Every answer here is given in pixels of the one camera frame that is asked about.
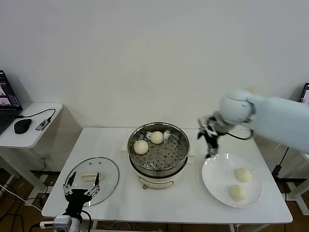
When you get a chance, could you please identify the stainless steel steamer basket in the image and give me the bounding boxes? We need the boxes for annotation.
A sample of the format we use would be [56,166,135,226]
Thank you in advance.
[120,122,197,171]

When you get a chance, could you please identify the black computer mouse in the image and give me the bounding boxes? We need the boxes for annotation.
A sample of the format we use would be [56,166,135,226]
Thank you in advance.
[14,118,33,134]

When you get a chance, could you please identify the glass lid with cream handle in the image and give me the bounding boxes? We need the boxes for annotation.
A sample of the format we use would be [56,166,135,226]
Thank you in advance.
[64,157,121,207]

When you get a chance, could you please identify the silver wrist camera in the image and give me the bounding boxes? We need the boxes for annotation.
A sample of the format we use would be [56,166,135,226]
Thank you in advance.
[197,116,219,136]
[39,215,73,230]

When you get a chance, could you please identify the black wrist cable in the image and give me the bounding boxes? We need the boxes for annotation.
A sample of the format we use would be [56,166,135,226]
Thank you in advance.
[224,128,254,141]
[81,210,94,232]

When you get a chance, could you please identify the white floor cable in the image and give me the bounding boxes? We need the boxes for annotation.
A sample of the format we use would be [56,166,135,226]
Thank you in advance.
[0,183,44,212]

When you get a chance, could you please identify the white round plate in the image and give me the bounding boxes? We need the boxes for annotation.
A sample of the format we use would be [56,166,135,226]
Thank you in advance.
[202,152,264,208]

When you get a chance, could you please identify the white side table with mouse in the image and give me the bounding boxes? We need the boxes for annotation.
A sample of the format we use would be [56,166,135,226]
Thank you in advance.
[0,102,65,201]

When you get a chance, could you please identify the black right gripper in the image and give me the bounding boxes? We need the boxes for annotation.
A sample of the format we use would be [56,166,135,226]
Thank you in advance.
[204,132,220,160]

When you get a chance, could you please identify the black laptop on labelled table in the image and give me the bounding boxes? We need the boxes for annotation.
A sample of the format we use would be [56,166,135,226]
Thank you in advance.
[300,82,309,106]

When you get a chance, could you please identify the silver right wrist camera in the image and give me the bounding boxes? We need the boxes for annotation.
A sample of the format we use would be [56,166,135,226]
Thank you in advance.
[197,116,219,136]

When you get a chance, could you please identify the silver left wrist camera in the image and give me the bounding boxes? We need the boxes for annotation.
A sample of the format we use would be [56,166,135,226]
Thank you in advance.
[39,215,73,230]

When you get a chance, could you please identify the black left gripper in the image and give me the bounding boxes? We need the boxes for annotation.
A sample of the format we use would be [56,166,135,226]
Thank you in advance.
[62,171,100,217]

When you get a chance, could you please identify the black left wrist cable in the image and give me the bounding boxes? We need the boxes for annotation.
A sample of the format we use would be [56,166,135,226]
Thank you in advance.
[81,210,94,232]

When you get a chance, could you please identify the black cable with adapter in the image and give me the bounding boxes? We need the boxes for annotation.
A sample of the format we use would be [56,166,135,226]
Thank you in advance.
[271,146,290,179]

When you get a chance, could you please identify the black usb hub cable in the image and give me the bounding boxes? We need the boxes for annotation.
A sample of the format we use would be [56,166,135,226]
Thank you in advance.
[15,108,57,121]

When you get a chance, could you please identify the white side table with label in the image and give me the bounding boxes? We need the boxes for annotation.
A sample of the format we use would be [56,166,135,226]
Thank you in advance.
[286,151,309,216]

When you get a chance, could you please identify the cream electric cooker pot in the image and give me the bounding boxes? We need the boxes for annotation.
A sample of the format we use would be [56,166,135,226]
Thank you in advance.
[129,154,195,191]

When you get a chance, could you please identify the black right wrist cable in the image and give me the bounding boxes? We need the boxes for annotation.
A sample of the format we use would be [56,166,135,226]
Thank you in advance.
[224,128,254,141]

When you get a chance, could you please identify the white steamed baozi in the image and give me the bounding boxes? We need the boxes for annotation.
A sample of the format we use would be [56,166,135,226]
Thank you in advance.
[150,130,165,145]
[133,140,149,155]
[234,168,253,184]
[228,184,247,202]

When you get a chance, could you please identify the grey usb hub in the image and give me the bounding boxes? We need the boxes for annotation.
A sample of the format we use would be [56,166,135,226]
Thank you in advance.
[35,119,51,131]

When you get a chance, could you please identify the black laptop beside mouse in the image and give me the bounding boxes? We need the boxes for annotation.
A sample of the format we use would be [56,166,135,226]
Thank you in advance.
[0,70,24,136]

